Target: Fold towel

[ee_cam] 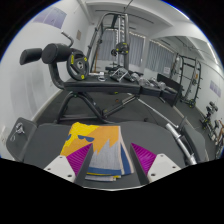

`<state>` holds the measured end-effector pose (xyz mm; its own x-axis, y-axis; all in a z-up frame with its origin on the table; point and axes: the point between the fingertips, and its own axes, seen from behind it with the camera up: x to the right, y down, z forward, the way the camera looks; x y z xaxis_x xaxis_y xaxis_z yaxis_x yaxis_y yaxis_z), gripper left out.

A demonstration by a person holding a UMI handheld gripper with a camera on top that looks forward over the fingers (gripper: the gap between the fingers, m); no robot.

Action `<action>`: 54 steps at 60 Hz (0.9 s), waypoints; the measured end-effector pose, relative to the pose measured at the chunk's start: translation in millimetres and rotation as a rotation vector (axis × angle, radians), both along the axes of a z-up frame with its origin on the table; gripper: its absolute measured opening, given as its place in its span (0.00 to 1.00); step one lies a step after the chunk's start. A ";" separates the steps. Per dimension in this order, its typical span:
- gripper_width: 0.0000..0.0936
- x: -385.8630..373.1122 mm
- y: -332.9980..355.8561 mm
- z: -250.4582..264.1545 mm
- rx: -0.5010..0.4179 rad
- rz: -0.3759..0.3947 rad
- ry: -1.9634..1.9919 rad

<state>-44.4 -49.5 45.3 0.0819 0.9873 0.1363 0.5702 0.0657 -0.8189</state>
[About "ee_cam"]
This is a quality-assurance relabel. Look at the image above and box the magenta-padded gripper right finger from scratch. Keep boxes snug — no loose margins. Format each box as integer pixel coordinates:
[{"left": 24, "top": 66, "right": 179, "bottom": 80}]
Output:
[{"left": 129, "top": 143, "right": 183, "bottom": 185}]

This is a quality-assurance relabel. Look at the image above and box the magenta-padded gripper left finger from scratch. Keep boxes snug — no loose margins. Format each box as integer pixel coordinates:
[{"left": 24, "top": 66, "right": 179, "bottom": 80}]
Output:
[{"left": 43, "top": 143, "right": 94, "bottom": 187}]

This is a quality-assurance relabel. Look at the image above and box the yellow orange cartoon print towel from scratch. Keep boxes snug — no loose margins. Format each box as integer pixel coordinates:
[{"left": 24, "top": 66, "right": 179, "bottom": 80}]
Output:
[{"left": 59, "top": 121, "right": 135, "bottom": 183}]

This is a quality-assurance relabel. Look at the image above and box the chrome barbell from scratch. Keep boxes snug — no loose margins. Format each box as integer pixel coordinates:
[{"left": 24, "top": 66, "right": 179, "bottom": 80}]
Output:
[{"left": 128, "top": 93, "right": 198, "bottom": 167}]

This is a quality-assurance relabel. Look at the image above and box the black padded flat weight bench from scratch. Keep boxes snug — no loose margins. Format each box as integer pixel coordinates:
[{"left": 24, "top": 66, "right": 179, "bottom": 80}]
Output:
[{"left": 5, "top": 116, "right": 208, "bottom": 189}]

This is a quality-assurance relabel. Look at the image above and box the chrome spring barbell collar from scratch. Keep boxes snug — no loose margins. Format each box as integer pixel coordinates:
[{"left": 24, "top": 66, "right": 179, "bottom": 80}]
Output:
[{"left": 9, "top": 122, "right": 26, "bottom": 143}]

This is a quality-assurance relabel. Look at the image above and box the black dumbbell stand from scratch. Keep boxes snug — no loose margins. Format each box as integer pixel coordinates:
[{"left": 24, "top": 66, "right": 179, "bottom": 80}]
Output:
[{"left": 199, "top": 101, "right": 223, "bottom": 141}]

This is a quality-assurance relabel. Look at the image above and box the black leaning panel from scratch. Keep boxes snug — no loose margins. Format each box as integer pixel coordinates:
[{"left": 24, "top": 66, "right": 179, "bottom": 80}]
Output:
[{"left": 156, "top": 73, "right": 184, "bottom": 108}]

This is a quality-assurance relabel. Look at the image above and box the black squat rack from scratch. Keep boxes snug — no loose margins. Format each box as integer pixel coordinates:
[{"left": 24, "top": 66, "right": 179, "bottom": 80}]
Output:
[{"left": 171, "top": 53, "right": 203, "bottom": 109}]

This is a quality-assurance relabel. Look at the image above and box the black bench with leg rollers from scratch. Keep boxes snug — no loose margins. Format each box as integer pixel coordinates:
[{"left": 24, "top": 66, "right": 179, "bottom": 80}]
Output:
[{"left": 19, "top": 31, "right": 181, "bottom": 124}]

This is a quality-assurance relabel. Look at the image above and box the chrome dumbbells group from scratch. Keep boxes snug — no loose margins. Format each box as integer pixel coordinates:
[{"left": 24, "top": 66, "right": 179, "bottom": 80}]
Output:
[{"left": 109, "top": 67, "right": 168, "bottom": 90}]

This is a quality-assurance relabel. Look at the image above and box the black yellow weight plate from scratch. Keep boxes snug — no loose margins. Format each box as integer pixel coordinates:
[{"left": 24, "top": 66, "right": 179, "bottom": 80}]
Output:
[{"left": 65, "top": 48, "right": 90, "bottom": 82}]

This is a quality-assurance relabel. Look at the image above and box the grey window curtain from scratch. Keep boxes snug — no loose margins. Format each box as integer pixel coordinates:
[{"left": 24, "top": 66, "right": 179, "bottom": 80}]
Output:
[
  {"left": 98, "top": 29, "right": 145, "bottom": 67},
  {"left": 146, "top": 39, "right": 176, "bottom": 73}
]

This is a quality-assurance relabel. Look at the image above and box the ceiling light strip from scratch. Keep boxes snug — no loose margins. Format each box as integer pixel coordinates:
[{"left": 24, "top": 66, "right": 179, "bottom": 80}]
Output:
[{"left": 206, "top": 43, "right": 218, "bottom": 61}]

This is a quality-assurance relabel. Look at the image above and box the small purple wall poster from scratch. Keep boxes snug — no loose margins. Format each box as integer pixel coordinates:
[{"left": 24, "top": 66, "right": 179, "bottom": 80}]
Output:
[{"left": 209, "top": 79, "right": 222, "bottom": 98}]

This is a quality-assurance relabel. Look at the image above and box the small brown wall plaque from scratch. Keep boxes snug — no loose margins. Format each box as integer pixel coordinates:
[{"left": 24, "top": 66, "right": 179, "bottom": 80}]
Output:
[{"left": 75, "top": 29, "right": 83, "bottom": 42}]

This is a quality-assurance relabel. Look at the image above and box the black cable smith machine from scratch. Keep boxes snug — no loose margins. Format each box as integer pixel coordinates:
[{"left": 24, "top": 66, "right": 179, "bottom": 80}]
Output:
[{"left": 87, "top": 12, "right": 132, "bottom": 76}]

